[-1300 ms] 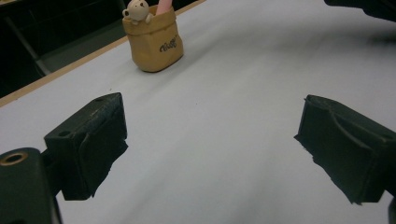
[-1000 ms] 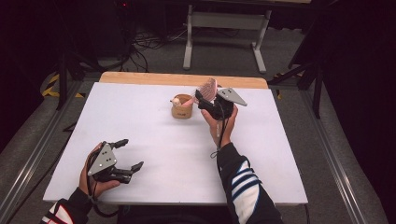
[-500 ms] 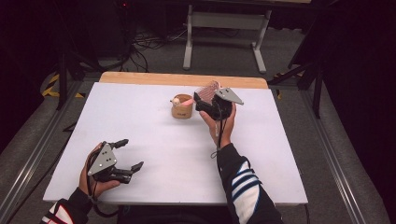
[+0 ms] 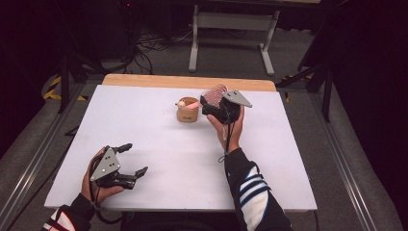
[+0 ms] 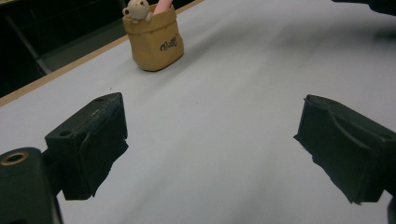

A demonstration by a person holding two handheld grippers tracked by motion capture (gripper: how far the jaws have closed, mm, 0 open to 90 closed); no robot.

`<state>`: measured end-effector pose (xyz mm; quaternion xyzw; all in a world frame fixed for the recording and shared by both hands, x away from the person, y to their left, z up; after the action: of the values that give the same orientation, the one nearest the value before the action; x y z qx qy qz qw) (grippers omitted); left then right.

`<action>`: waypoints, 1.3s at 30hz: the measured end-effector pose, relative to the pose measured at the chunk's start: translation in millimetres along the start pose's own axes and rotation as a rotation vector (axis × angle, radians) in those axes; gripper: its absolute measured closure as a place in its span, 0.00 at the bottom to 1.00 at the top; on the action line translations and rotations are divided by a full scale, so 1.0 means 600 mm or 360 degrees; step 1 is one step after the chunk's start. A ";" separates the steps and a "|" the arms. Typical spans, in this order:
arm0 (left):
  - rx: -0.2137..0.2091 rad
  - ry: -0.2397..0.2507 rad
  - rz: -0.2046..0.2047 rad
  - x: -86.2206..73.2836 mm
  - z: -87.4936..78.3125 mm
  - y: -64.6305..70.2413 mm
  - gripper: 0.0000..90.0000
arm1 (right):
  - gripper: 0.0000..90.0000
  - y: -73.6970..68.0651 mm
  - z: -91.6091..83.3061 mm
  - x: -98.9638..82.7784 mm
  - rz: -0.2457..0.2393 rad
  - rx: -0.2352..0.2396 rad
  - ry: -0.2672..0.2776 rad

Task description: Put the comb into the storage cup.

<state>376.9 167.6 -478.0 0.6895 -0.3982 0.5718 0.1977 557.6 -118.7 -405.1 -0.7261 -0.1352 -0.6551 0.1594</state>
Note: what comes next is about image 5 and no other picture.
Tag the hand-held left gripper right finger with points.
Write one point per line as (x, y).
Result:
(345, 146)

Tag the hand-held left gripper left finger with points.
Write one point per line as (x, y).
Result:
(90, 146)

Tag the tan holder with bear figure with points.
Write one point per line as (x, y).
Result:
(155, 43)

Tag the pink hairbrush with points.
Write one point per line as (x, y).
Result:
(163, 6)

